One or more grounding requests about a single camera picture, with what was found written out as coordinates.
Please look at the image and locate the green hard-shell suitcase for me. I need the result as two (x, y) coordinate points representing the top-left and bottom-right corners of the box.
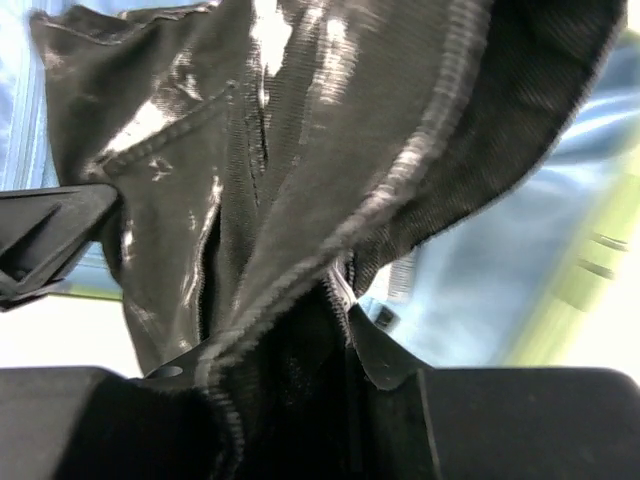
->
(1, 1), (639, 377)

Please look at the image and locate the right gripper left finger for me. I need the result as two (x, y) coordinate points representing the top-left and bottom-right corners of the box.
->
(1, 184), (119, 312)

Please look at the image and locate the black white patterned garment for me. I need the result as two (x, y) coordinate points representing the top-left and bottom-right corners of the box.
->
(29, 1), (627, 479)

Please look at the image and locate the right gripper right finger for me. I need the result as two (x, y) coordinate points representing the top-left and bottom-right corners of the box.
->
(348, 304), (425, 391)

